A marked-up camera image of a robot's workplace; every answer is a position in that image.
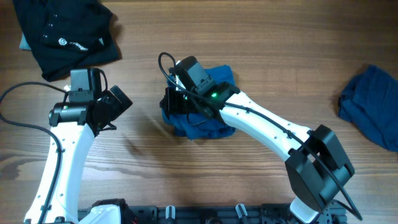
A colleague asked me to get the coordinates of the blue polo shirt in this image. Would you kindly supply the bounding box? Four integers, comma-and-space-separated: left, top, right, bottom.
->
162, 65, 236, 140

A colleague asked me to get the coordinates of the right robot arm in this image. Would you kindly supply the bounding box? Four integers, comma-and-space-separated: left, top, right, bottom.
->
161, 56, 362, 223

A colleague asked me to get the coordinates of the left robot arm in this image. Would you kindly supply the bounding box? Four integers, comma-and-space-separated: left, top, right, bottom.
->
24, 68, 132, 223

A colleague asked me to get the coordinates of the black folded polo shirt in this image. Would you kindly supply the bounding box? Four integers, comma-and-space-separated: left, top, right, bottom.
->
13, 0, 120, 82

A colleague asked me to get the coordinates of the grey folded cloth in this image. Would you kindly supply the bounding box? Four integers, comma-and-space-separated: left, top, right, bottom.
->
19, 34, 31, 51

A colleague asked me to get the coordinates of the dark navy crumpled garment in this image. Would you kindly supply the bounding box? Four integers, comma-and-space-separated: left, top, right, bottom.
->
338, 65, 397, 152

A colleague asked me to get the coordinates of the left black camera cable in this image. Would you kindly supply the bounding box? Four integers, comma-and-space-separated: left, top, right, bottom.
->
0, 81, 68, 224

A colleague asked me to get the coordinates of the black camera cable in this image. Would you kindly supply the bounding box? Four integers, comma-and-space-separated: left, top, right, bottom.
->
0, 81, 68, 224
157, 52, 364, 222

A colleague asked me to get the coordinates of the right black camera cable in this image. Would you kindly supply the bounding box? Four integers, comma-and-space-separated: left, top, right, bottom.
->
157, 52, 364, 222

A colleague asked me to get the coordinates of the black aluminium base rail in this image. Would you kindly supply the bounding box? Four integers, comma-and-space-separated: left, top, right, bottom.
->
77, 198, 348, 224

